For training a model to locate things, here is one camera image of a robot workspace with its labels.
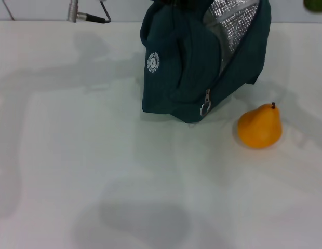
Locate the dark teal lunch bag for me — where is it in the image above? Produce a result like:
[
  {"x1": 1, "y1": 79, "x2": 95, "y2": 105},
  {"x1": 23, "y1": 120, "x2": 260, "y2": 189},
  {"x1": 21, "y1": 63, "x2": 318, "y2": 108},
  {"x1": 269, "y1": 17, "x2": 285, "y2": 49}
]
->
[{"x1": 139, "y1": 0, "x2": 272, "y2": 125}]

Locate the yellow orange pear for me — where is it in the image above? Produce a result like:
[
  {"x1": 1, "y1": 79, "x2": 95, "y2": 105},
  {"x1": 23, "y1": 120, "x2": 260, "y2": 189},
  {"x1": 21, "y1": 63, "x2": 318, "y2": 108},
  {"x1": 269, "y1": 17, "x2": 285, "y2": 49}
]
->
[{"x1": 237, "y1": 102, "x2": 284, "y2": 150}]

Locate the green cucumber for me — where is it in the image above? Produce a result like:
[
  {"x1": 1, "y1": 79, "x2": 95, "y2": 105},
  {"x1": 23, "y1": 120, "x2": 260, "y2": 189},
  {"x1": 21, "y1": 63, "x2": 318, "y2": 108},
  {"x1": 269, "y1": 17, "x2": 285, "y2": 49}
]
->
[{"x1": 303, "y1": 0, "x2": 322, "y2": 13}]

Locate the silver black cable connector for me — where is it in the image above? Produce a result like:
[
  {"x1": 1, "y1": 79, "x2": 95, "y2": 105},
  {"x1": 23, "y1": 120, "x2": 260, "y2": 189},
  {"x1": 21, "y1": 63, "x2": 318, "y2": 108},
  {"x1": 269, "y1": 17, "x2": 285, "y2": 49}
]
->
[{"x1": 66, "y1": 0, "x2": 112, "y2": 24}]

